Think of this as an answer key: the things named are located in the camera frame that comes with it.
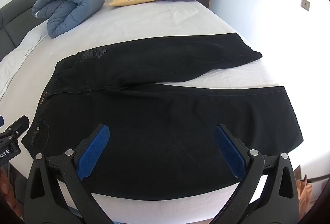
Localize orange bag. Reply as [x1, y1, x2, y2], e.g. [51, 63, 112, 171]
[294, 165, 314, 204]

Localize person's leg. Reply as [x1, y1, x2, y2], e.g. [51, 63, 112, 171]
[0, 169, 11, 214]

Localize black pants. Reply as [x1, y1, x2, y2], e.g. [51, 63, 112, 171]
[21, 33, 304, 201]

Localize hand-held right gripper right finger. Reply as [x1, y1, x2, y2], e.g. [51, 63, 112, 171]
[206, 124, 300, 224]

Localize grey padded headboard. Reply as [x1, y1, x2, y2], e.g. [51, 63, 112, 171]
[0, 0, 49, 62]

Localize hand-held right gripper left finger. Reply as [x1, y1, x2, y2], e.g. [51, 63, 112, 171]
[23, 123, 121, 224]

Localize rolled blue duvet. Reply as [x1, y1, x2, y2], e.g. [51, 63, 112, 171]
[31, 0, 107, 39]

